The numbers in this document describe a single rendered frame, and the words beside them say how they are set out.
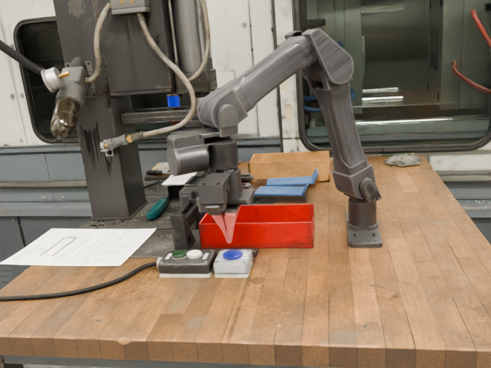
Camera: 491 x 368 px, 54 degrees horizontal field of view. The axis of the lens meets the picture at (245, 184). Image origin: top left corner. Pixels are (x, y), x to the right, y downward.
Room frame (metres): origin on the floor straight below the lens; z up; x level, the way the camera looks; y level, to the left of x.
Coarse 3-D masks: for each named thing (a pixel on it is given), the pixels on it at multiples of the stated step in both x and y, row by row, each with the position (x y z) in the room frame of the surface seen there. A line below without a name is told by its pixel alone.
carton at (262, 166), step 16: (256, 160) 1.58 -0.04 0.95; (272, 160) 1.57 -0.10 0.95; (288, 160) 1.56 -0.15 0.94; (304, 160) 1.55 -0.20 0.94; (320, 160) 1.43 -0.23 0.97; (256, 176) 1.47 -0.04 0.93; (272, 176) 1.46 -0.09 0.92; (288, 176) 1.45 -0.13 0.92; (304, 176) 1.44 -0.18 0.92; (320, 176) 1.43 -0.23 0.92
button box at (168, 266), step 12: (168, 252) 0.93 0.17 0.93; (204, 252) 0.92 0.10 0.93; (144, 264) 0.91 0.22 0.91; (156, 264) 0.90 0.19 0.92; (168, 264) 0.88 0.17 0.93; (180, 264) 0.87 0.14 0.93; (192, 264) 0.87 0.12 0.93; (204, 264) 0.86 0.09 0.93; (168, 276) 0.88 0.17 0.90; (180, 276) 0.87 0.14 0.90; (192, 276) 0.87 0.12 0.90; (204, 276) 0.86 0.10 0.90; (84, 288) 0.84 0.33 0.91; (96, 288) 0.85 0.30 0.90; (0, 300) 0.84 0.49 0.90; (12, 300) 0.83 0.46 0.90
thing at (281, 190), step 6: (264, 186) 1.36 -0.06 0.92; (270, 186) 1.35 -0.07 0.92; (276, 186) 1.35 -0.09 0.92; (282, 186) 1.34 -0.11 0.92; (306, 186) 1.25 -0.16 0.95; (258, 192) 1.30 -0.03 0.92; (264, 192) 1.30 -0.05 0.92; (270, 192) 1.30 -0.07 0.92; (276, 192) 1.29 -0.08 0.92; (282, 192) 1.29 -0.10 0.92; (288, 192) 1.28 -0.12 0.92; (294, 192) 1.28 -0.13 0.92; (300, 192) 1.27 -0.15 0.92
